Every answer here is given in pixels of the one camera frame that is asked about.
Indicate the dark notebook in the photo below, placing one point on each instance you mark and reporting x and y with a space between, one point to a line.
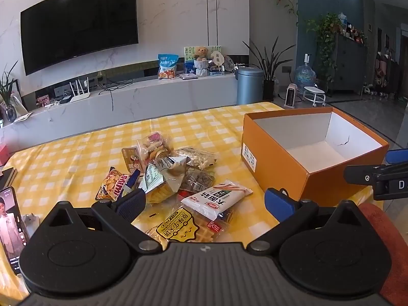
8 177

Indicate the orange chips packet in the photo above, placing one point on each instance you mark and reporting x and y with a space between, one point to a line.
111 185

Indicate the white round stool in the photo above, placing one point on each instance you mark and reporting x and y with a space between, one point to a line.
314 90

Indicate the brown teddy bear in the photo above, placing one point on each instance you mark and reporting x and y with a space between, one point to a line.
201 57

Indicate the water jug with pump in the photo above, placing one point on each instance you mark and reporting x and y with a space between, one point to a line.
305 73

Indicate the pink card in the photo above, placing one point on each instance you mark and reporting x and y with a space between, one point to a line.
42 100

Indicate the yellow label waffle packet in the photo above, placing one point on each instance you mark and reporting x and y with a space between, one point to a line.
183 226

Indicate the white noodle packet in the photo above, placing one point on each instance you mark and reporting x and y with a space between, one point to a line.
210 202

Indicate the green picture card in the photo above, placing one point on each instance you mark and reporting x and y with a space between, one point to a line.
188 54

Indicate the silver flat box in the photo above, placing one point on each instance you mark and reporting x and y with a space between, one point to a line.
188 76

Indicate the clear bag of assorted cookies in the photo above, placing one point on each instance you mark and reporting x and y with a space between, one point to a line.
153 146

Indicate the dark brown snack packet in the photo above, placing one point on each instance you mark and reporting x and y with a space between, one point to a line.
196 180

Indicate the clear nut packet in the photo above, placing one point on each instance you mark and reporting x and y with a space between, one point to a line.
197 157

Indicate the blue grey trash can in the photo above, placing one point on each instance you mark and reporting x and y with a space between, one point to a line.
250 86

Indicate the grey drawer cabinet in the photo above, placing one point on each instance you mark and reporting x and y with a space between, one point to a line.
349 67

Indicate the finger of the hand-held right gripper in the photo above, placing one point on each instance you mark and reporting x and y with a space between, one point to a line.
397 156
358 173

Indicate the blue snack bag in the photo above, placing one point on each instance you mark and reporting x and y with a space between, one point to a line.
168 67

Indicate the smartphone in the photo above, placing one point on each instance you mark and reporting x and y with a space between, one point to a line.
11 229

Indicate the trailing green plant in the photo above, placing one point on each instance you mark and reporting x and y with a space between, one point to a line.
325 28

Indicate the gold snack packet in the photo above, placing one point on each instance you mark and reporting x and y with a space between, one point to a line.
130 159

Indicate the beige round hand fan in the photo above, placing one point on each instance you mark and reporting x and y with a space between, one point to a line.
216 58

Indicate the red chair cushion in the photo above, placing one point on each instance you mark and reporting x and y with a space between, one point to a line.
392 245

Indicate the black set-top box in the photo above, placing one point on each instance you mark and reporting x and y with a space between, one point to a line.
65 99

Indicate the orange cardboard box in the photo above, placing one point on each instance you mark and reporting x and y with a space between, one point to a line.
277 165

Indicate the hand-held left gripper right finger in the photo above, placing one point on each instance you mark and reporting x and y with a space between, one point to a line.
280 204

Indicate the glass vase with plant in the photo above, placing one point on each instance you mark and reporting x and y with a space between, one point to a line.
9 111

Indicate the yellow checked tablecloth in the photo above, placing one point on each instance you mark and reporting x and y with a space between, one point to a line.
79 153

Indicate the white marble television console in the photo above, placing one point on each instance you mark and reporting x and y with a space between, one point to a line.
143 102

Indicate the black curved television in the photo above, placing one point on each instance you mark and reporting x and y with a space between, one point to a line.
79 25

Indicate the blue tissue box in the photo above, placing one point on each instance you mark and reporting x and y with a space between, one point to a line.
216 73

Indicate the row of small toys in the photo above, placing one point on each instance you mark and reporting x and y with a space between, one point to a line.
352 32

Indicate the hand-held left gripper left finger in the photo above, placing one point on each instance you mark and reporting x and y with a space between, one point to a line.
130 202

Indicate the decorative round plate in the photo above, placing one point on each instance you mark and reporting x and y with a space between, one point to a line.
229 62

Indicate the pink box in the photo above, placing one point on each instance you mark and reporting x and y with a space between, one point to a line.
3 154

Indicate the small blue snack packet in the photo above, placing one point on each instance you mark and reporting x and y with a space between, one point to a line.
132 180

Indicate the small pink heater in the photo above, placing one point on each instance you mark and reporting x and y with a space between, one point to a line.
291 95

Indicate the white router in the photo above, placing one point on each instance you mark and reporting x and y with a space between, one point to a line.
79 97

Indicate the green white cracker packet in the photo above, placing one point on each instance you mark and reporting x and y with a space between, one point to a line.
156 178

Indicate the small white object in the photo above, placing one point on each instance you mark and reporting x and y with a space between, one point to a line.
31 223

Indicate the long leaf potted plant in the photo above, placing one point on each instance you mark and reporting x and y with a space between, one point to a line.
268 89

